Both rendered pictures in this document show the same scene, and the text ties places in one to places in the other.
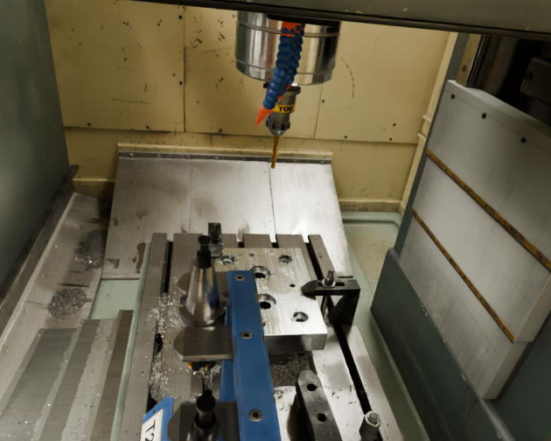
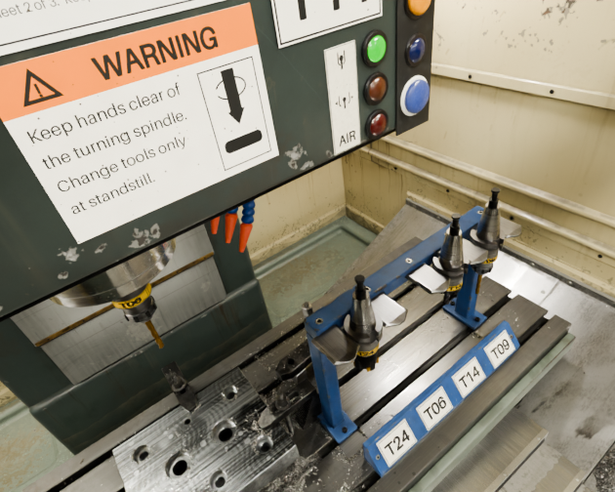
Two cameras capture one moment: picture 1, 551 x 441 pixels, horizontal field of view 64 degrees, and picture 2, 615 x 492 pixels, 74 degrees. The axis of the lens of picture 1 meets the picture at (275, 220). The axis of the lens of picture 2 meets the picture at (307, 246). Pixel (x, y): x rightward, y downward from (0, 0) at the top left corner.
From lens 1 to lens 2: 0.80 m
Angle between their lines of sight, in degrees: 84
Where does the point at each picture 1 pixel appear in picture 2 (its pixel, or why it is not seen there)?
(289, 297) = (208, 413)
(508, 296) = (188, 246)
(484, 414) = (229, 302)
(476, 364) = (208, 295)
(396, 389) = not seen: hidden behind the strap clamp
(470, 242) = not seen: hidden behind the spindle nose
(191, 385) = (328, 467)
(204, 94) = not seen: outside the picture
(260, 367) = (383, 271)
